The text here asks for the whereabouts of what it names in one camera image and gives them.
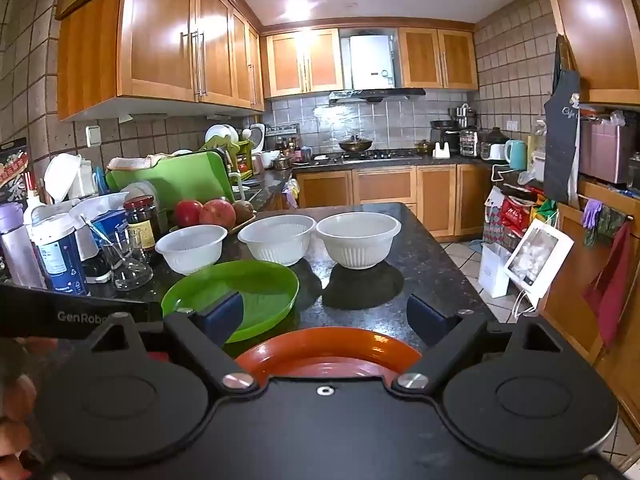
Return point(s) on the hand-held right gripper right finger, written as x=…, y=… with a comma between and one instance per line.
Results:
x=426, y=317

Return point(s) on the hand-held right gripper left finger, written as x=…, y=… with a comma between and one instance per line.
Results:
x=220, y=316

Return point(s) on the green plate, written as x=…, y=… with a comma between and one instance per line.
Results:
x=235, y=290

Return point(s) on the small white bowl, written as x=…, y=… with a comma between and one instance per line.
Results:
x=191, y=250

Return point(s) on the medium white bowl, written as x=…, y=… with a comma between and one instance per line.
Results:
x=276, y=240

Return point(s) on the large white bowl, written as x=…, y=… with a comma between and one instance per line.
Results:
x=358, y=240

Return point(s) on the orange plate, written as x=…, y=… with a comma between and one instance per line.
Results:
x=325, y=342

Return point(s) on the upright white plates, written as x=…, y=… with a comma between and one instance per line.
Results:
x=220, y=134

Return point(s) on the person's left hand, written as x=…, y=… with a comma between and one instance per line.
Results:
x=15, y=440

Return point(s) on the blue white canister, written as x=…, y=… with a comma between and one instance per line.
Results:
x=56, y=260

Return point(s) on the purple water bottle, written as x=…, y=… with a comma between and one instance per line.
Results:
x=16, y=252

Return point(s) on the glass measuring cup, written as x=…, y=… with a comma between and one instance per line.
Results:
x=127, y=267

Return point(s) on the white paper bag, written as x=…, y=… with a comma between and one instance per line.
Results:
x=495, y=270

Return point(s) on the yellow fruit tray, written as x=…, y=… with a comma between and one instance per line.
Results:
x=246, y=225

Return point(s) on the blue tissue pack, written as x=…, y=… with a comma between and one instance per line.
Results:
x=107, y=224

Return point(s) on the brown kiwi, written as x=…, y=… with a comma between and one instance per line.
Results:
x=243, y=211

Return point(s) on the dark sauce jar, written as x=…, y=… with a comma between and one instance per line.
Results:
x=140, y=225

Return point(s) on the patterned gift bag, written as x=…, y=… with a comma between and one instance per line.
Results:
x=492, y=216

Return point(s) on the white photo box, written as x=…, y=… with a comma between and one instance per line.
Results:
x=537, y=260

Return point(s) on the wooden base cabinets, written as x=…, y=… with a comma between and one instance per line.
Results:
x=385, y=190

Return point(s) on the white takeaway container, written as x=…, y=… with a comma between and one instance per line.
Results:
x=62, y=175

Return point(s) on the red shopping bag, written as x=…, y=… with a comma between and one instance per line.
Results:
x=517, y=213

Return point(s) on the hanging yellow gloves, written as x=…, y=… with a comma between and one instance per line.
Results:
x=291, y=192

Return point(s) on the stack of white containers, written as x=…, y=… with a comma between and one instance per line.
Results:
x=141, y=194

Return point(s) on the light green cutting board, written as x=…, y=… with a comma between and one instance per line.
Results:
x=175, y=177

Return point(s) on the wooden side cabinet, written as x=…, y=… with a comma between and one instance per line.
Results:
x=570, y=270

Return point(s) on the black snack bag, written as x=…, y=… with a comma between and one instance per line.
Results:
x=15, y=162

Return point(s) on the green dish rack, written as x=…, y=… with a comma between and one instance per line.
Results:
x=235, y=152

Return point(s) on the beige cloth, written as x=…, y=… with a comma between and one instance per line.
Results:
x=131, y=162

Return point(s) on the white knife holder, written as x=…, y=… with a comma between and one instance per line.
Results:
x=440, y=151

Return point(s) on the gas stove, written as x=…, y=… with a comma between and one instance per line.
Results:
x=372, y=157

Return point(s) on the black coffee machine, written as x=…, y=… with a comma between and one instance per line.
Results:
x=445, y=141

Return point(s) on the small white pot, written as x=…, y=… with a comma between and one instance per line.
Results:
x=496, y=152

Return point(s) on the row of condiment bottles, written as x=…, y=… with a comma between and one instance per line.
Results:
x=289, y=149

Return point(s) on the white rice cooker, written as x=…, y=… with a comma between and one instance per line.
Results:
x=257, y=137

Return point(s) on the mint electric kettle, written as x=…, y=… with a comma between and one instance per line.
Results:
x=516, y=155

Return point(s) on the dark wok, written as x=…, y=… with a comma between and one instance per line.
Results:
x=356, y=145

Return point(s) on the dark red towel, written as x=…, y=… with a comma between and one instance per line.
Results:
x=612, y=290

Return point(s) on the dark clay pot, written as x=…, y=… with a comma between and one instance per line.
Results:
x=496, y=136

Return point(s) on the purple rubber gloves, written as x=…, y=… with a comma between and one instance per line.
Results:
x=592, y=211

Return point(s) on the dark grey apron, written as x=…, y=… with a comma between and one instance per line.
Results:
x=561, y=135

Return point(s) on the range hood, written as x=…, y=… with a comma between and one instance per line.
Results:
x=377, y=94

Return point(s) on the pink storage box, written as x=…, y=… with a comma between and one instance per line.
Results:
x=607, y=152

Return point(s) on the white water heater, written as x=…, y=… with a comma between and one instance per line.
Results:
x=370, y=62

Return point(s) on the white wall socket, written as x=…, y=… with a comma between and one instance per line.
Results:
x=93, y=136

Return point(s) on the wooden wall cabinet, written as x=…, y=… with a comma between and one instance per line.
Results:
x=595, y=25
x=302, y=62
x=160, y=35
x=437, y=57

